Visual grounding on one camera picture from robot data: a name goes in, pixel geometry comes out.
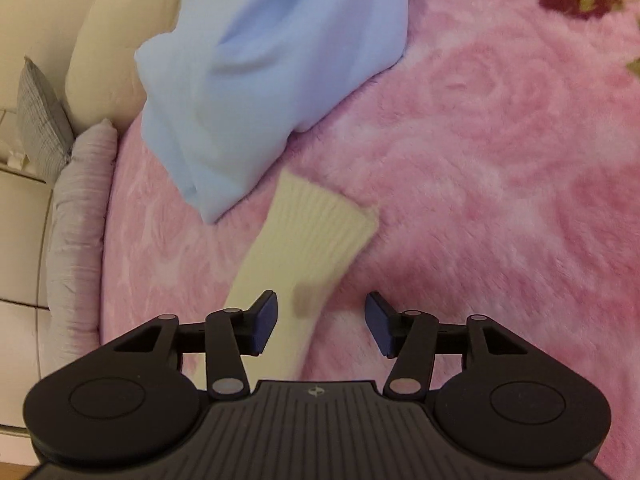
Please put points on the light blue garment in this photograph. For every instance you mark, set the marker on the light blue garment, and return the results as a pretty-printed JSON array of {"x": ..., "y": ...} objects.
[{"x": 235, "y": 78}]

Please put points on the lilac striped quilt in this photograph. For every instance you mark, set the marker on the lilac striped quilt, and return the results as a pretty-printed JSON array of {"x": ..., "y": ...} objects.
[{"x": 75, "y": 253}]

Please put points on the cream knit sweater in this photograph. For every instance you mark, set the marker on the cream knit sweater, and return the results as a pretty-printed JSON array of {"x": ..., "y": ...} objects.
[{"x": 310, "y": 239}]

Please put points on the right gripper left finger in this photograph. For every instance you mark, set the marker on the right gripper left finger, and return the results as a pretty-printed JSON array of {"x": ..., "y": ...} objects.
[{"x": 222, "y": 340}]

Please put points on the large cream pillow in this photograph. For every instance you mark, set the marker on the large cream pillow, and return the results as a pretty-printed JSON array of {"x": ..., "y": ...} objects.
[{"x": 102, "y": 81}]

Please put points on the pink floral bed blanket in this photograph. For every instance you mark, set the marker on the pink floral bed blanket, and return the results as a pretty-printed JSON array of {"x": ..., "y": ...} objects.
[{"x": 502, "y": 156}]

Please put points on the grey checked cushion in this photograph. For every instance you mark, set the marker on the grey checked cushion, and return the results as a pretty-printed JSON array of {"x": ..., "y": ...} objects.
[{"x": 45, "y": 132}]

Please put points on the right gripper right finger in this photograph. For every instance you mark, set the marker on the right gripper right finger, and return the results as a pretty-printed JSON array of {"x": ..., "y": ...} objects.
[{"x": 413, "y": 339}]

